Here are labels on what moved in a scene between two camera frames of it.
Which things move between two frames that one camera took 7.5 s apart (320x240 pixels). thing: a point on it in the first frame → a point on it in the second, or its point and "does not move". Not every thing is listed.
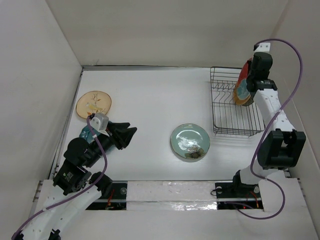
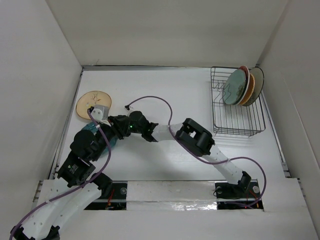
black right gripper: x=249 y=69 → x=127 y=134
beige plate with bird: x=93 y=102 does not move
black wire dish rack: x=228 y=117 does not move
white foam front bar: x=169 y=195 does not move
